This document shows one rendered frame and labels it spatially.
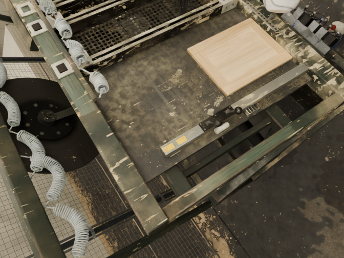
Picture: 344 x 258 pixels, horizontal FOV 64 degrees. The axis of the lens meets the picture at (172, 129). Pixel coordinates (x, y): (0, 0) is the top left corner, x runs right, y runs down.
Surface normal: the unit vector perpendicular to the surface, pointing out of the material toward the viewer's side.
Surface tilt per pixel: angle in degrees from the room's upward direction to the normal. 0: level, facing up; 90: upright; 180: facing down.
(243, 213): 0
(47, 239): 90
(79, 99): 58
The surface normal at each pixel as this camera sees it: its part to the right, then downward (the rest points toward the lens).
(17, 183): 0.47, -0.63
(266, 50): 0.04, -0.44
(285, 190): -0.68, 0.18
